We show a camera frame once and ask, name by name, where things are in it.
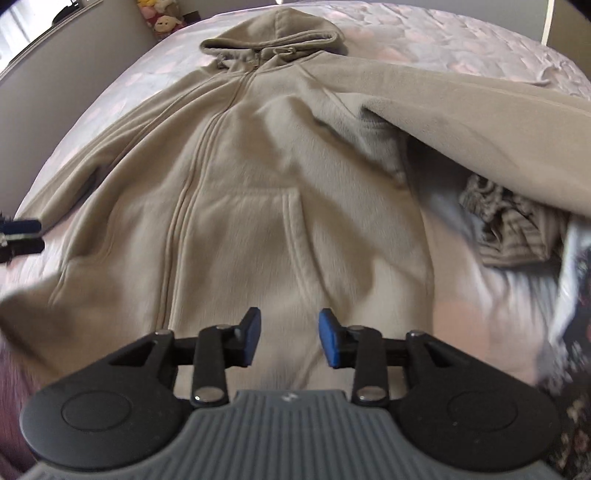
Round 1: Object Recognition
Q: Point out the clear tube of plush toys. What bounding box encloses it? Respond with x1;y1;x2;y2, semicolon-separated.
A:
136;0;188;33

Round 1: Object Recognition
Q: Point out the olive door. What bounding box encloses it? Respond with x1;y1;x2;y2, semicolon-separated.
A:
541;0;591;88

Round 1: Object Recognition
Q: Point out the beige fleece hoodie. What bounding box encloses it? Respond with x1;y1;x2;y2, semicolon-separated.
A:
0;7;591;393

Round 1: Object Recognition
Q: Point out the olive striped cloth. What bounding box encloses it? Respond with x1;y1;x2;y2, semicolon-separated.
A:
459;174;570;269

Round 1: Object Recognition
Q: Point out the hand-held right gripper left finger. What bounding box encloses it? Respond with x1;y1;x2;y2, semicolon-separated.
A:
107;307;263;408

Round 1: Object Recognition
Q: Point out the white cloth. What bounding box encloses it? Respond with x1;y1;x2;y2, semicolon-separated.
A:
547;222;585;352

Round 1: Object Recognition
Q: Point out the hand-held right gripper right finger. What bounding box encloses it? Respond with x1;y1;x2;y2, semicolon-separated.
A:
318;308;467;407

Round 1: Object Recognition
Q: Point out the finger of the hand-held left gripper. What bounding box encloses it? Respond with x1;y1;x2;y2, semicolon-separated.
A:
0;213;45;265

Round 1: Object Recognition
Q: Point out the bed with pink-dotted sheet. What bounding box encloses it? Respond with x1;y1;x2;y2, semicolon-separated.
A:
0;0;591;402

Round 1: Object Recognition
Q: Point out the window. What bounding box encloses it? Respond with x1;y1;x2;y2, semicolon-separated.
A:
0;0;107;79

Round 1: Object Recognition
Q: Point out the dark floral cloth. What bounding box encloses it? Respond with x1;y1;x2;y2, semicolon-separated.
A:
538;272;591;478

